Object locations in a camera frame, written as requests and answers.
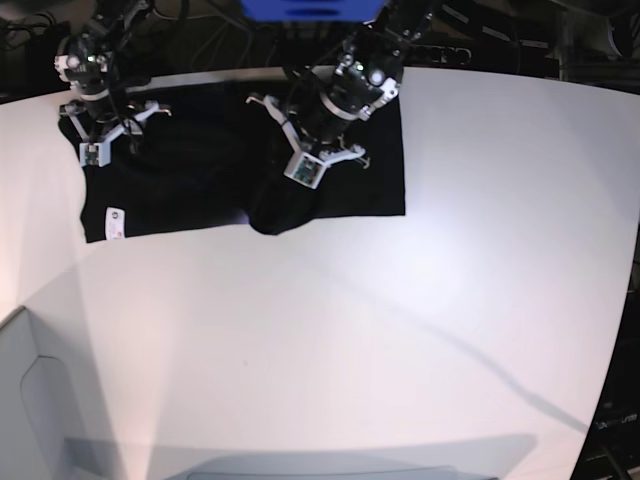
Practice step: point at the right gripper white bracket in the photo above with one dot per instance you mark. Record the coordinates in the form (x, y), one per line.
(99, 122)

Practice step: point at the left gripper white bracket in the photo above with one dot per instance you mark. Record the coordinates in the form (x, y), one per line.
(316, 133)

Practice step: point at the black T-shirt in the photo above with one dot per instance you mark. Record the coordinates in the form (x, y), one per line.
(219, 161)

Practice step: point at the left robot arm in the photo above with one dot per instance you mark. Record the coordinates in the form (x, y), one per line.
(376, 49)

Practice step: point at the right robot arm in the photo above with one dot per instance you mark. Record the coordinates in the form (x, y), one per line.
(87, 60)

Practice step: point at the white garment label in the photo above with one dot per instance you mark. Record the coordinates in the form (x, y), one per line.
(114, 224)

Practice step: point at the blue box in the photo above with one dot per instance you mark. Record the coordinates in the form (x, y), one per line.
(312, 10)

